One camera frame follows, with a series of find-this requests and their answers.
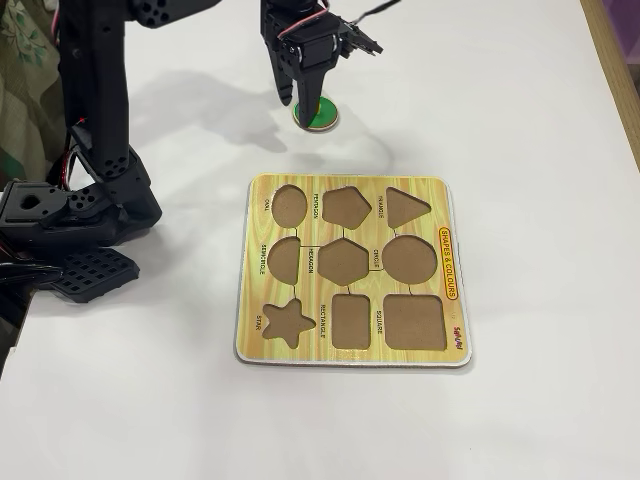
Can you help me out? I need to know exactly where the red black base servo wire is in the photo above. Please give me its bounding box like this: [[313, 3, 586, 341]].
[[46, 117, 90, 190]]

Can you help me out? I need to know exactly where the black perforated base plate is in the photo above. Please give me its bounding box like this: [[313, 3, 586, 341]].
[[49, 248, 141, 305]]

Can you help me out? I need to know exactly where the green circle piece yellow pin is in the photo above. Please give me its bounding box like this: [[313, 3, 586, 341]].
[[291, 94, 340, 133]]

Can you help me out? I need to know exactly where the black square wrist camera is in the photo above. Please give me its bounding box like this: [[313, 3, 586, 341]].
[[342, 19, 385, 57]]

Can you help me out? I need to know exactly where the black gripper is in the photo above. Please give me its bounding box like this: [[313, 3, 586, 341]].
[[259, 0, 351, 131]]

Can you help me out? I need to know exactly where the red white gripper servo wire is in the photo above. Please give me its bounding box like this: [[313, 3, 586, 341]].
[[276, 5, 330, 42]]

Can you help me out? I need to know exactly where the wooden shape puzzle board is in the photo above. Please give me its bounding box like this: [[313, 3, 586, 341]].
[[233, 173, 474, 370]]

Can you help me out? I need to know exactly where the black camera cable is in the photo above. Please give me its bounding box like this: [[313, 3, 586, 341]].
[[347, 0, 402, 26]]

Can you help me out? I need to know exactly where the black table clamp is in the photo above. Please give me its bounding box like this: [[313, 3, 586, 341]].
[[0, 263, 64, 301]]

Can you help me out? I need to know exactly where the floral patterned cloth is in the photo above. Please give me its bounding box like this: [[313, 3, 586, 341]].
[[0, 0, 69, 194]]

